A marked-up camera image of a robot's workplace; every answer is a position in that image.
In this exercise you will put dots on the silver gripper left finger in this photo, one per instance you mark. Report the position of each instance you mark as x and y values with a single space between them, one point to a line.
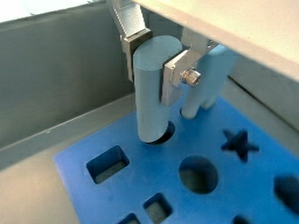
131 25

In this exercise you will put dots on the light blue oval peg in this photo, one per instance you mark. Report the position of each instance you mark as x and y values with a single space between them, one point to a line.
152 114

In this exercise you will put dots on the blue shape sorting board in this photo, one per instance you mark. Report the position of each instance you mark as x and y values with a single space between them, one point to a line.
220 172

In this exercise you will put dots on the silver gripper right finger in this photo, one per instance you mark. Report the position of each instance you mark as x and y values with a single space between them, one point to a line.
179 69

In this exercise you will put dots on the light blue three-lobed peg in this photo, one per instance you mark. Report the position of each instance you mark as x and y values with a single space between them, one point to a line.
213 66

